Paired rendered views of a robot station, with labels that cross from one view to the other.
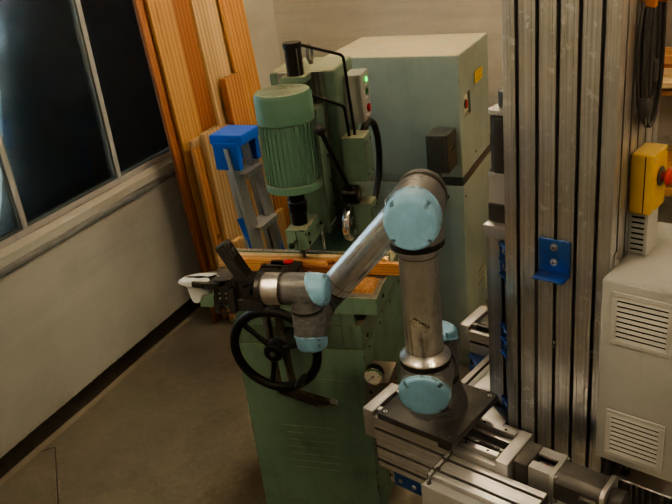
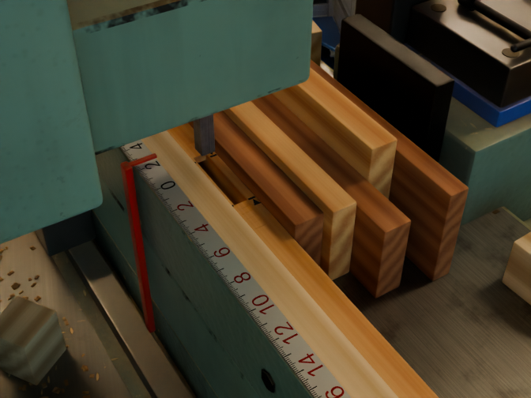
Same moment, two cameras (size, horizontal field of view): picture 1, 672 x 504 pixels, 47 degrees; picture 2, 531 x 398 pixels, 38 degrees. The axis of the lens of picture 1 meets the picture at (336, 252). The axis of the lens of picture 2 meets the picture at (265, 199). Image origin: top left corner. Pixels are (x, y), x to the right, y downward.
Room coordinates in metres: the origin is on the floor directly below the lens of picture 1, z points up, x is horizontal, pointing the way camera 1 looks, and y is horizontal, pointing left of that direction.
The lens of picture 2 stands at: (2.54, 0.36, 1.24)
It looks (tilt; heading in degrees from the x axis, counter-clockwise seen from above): 42 degrees down; 219
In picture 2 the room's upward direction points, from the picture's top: straight up
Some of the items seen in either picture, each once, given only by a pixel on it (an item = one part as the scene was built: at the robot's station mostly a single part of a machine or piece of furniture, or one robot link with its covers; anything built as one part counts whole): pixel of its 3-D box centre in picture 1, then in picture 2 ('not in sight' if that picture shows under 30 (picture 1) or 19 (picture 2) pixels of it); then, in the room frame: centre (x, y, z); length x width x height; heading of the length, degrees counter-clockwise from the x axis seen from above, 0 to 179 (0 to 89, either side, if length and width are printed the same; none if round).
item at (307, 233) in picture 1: (304, 233); (162, 43); (2.30, 0.09, 1.03); 0.14 x 0.07 x 0.09; 161
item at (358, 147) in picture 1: (358, 155); not in sight; (2.44, -0.11, 1.23); 0.09 x 0.08 x 0.15; 161
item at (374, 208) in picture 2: not in sight; (275, 145); (2.23, 0.11, 0.93); 0.24 x 0.02 x 0.05; 71
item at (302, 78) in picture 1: (295, 69); not in sight; (2.42, 0.06, 1.54); 0.08 x 0.08 x 0.17; 71
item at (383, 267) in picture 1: (325, 266); (160, 133); (2.26, 0.04, 0.92); 0.60 x 0.02 x 0.04; 71
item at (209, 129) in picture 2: not in sight; (202, 115); (2.29, 0.10, 0.97); 0.01 x 0.01 x 0.05; 71
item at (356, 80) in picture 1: (357, 95); not in sight; (2.54, -0.13, 1.40); 0.10 x 0.06 x 0.16; 161
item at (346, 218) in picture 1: (349, 222); not in sight; (2.37, -0.06, 1.02); 0.12 x 0.03 x 0.12; 161
